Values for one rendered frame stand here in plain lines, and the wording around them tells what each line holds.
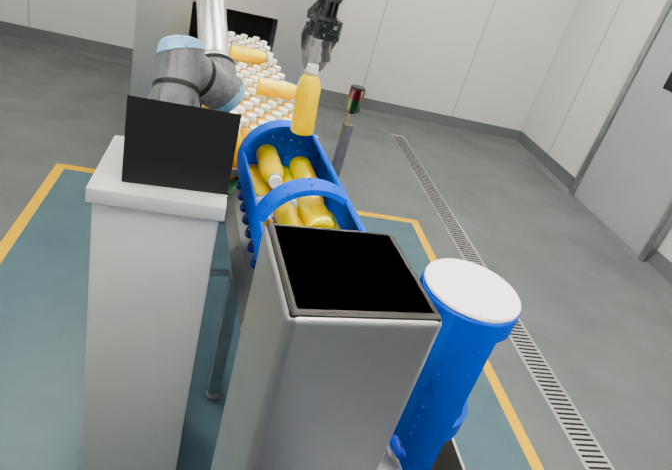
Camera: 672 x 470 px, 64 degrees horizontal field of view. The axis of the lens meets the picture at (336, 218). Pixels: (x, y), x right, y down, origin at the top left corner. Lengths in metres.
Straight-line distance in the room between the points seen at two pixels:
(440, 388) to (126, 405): 0.93
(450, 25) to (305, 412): 6.24
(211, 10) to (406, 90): 4.90
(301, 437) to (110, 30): 6.06
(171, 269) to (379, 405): 1.27
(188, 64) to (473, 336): 1.00
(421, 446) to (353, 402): 1.56
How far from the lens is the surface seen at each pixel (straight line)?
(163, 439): 1.94
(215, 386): 2.36
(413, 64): 6.38
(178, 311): 1.55
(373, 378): 0.21
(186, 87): 1.42
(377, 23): 6.17
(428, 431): 1.72
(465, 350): 1.52
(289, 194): 1.33
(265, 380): 0.21
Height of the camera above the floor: 1.81
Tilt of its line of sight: 28 degrees down
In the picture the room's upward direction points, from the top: 16 degrees clockwise
